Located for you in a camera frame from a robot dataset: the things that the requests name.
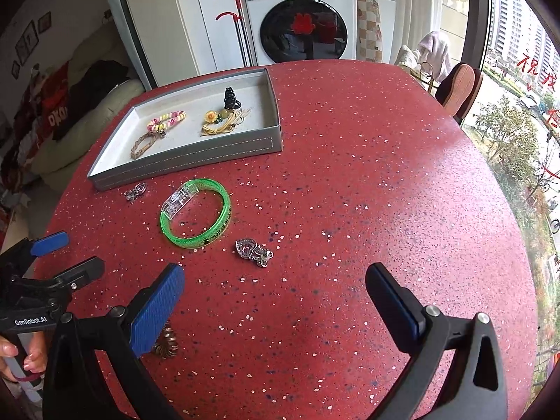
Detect cream leather sofa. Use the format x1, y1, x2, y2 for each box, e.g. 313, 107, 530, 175
30, 21, 148, 194

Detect grey tray box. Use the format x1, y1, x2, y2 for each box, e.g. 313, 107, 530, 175
86, 68, 284, 192

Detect red handled mop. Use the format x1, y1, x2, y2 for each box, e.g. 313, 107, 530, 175
215, 0, 255, 68

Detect red printed blanket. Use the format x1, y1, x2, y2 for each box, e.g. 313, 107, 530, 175
0, 61, 71, 194

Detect checkered board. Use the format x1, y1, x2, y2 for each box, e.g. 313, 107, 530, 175
356, 0, 384, 63

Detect white cabinet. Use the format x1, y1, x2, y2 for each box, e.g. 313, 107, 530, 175
115, 0, 246, 89

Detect black claw hair clip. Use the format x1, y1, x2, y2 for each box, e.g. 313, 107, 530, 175
223, 86, 243, 111

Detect yellow flower hair tie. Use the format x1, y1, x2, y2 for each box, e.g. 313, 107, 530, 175
201, 108, 253, 137

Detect brown spiral hair tie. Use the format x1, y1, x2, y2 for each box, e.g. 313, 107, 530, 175
150, 321, 180, 360

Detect silver heart brooch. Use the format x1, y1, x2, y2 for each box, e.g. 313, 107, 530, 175
233, 237, 275, 269

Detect brown braided hair tie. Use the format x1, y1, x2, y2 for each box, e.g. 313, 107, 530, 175
130, 133, 161, 161

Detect white washing machine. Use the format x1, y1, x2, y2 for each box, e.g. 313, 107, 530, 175
239, 0, 358, 67

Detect tall picture frame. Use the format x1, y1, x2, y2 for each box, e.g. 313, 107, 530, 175
15, 20, 40, 66

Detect white cloth on chair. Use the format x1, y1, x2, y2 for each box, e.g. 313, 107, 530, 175
395, 30, 454, 93

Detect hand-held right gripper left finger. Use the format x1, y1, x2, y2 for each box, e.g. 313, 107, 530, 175
42, 263, 187, 420

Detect pink yellow spiral hair tie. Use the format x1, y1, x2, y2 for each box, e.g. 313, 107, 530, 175
146, 110, 187, 134

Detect green translucent bangle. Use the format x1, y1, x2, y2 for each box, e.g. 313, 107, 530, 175
159, 177, 232, 251

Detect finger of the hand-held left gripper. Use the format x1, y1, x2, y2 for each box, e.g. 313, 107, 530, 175
30, 231, 70, 259
53, 257, 106, 293

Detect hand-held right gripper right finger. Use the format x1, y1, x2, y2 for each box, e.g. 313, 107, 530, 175
365, 262, 508, 420

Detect black clothes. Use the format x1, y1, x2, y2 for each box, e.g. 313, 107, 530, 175
52, 60, 132, 141

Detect person's left hand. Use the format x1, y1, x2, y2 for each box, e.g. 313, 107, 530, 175
0, 332, 48, 383

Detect small silver brooch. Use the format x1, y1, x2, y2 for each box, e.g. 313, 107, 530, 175
124, 182, 148, 203

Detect white curtain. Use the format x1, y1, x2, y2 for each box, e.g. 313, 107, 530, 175
396, 0, 445, 64

